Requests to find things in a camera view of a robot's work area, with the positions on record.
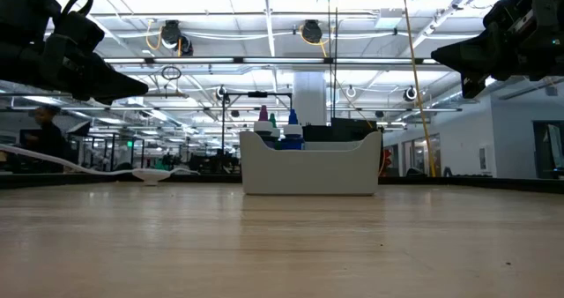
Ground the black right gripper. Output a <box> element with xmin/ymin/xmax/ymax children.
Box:
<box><xmin>430</xmin><ymin>0</ymin><xmax>564</xmax><ymax>100</ymax></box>

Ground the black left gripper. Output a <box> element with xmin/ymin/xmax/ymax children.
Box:
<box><xmin>0</xmin><ymin>0</ymin><xmax>150</xmax><ymax>106</ymax></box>

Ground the large blue-capped bottle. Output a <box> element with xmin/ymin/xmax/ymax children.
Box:
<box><xmin>279</xmin><ymin>108</ymin><xmax>306</xmax><ymax>152</ymax></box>

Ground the person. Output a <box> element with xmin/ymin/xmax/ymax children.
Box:
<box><xmin>24</xmin><ymin>105</ymin><xmax>71</xmax><ymax>174</ymax></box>

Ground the dark glass doorway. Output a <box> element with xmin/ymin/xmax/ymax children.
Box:
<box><xmin>531</xmin><ymin>120</ymin><xmax>564</xmax><ymax>180</ymax></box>

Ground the black flat screen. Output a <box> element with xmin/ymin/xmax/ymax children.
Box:
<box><xmin>301</xmin><ymin>116</ymin><xmax>379</xmax><ymax>143</ymax></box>

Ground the long linear light fixture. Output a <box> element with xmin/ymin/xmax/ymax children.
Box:
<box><xmin>103</xmin><ymin>56</ymin><xmax>442</xmax><ymax>66</ymax></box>

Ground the white round pillar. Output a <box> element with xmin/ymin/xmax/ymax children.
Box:
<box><xmin>292</xmin><ymin>71</ymin><xmax>328</xmax><ymax>127</ymax></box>

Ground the grey plastic tray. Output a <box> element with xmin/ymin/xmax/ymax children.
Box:
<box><xmin>239</xmin><ymin>130</ymin><xmax>383</xmax><ymax>197</ymax></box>

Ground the yellow hanging cable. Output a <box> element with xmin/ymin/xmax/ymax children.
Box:
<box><xmin>399</xmin><ymin>0</ymin><xmax>437</xmax><ymax>179</ymax></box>

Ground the white lamp cable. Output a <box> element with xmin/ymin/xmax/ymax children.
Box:
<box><xmin>0</xmin><ymin>143</ymin><xmax>200</xmax><ymax>178</ymax></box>

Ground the black hanging cable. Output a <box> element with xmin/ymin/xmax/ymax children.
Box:
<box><xmin>325</xmin><ymin>0</ymin><xmax>339</xmax><ymax>123</ymax></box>

